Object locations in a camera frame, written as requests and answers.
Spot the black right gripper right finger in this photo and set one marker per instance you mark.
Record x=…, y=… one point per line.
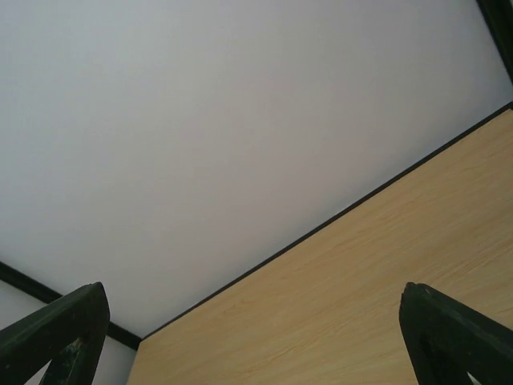
x=450, y=343

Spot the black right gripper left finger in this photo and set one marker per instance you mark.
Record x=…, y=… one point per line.
x=72, y=363

